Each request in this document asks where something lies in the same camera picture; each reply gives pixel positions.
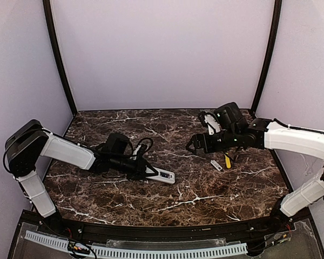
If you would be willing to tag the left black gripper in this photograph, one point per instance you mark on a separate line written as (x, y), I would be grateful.
(140, 168)

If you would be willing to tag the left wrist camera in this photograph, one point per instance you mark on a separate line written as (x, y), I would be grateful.
(142, 148)

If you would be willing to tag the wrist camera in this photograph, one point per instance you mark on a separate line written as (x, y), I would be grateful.
(209, 121)
(142, 148)

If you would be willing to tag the white battery cover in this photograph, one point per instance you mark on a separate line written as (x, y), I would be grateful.
(216, 165)

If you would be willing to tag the black frame post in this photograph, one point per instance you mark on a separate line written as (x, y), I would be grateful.
(47, 6)
(268, 56)

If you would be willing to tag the right black frame post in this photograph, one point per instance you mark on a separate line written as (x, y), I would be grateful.
(268, 56)

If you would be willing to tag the white slotted cable duct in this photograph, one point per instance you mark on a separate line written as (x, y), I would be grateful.
(97, 251)

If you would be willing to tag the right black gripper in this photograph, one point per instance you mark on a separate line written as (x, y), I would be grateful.
(201, 142)

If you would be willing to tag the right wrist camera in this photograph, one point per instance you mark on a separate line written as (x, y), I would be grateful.
(209, 121)

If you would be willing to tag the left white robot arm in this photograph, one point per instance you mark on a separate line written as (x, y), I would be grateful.
(32, 141)

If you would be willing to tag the left black frame post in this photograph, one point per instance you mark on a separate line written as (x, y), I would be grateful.
(47, 6)

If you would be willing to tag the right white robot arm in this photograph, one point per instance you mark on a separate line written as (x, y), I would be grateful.
(228, 128)

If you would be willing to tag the white remote control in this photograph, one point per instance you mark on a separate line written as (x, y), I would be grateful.
(156, 175)

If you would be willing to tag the black front table rail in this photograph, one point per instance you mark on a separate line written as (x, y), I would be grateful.
(251, 231)

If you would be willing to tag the yellow handled screwdriver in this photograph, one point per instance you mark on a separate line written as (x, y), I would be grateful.
(227, 161)

